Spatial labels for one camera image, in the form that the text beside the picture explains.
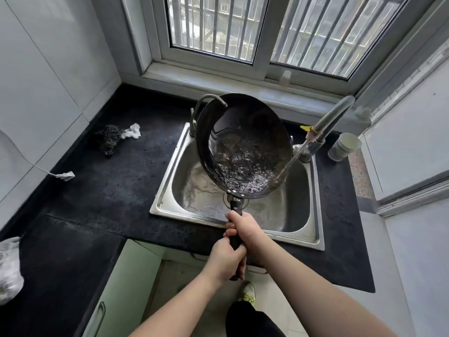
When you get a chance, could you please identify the person's right hand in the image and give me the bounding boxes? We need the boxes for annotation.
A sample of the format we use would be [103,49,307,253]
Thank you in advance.
[224,210,271,264]

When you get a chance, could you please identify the person's left hand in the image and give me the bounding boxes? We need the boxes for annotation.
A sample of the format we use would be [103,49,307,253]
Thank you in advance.
[202,237,248,287]

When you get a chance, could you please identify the black wok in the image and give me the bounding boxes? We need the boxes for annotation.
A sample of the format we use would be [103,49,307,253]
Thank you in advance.
[195,93,294,281]

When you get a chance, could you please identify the person's right forearm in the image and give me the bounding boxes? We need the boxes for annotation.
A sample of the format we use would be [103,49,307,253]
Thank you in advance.
[251,242,399,337]

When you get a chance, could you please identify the person's left forearm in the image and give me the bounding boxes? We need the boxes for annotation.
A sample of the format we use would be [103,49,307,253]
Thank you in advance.
[130,268,222,337]

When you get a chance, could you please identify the green sink cabinet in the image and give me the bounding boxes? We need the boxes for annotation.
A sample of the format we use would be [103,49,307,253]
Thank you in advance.
[159,247,269,278]

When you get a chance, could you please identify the person's right white shoe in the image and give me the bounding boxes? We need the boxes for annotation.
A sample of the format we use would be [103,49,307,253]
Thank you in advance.
[241,281,257,305]

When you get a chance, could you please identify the person's black clothing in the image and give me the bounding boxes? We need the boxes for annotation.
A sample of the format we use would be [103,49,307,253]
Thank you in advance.
[225,300,287,337]

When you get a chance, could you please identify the stainless steel sink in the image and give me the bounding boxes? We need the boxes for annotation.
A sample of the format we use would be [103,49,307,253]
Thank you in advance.
[150,122,326,252]

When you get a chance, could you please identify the thin dark gooseneck faucet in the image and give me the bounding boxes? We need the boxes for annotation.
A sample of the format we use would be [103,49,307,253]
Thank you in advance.
[189,94,229,138]

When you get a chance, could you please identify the white paper cup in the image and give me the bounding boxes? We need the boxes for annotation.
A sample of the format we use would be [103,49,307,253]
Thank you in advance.
[327,132,362,162]

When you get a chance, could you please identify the large steel faucet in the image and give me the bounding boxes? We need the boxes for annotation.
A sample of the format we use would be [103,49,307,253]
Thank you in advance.
[293,95,356,164]

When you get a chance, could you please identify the crumpled white cloth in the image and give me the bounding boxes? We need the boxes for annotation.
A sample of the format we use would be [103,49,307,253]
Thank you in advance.
[120,123,142,140]

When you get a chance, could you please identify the dark steel wool scrubber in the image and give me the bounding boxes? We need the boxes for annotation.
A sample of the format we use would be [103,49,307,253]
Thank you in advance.
[94,124,126,158]

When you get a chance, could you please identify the row of metal window bars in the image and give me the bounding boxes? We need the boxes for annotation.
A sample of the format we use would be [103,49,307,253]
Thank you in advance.
[168,0,407,80]

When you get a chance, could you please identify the grey towel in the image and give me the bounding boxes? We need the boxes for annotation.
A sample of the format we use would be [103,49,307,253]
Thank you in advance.
[0,236,25,307]

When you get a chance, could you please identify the white sliding door frame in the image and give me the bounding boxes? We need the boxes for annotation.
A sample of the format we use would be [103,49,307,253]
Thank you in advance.
[356,42,449,218]

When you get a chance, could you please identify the white cable with plug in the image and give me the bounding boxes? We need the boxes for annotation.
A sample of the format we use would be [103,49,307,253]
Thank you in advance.
[0,129,76,182]

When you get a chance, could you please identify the white window frame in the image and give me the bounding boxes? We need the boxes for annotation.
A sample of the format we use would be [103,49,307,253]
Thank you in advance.
[119,0,449,116]

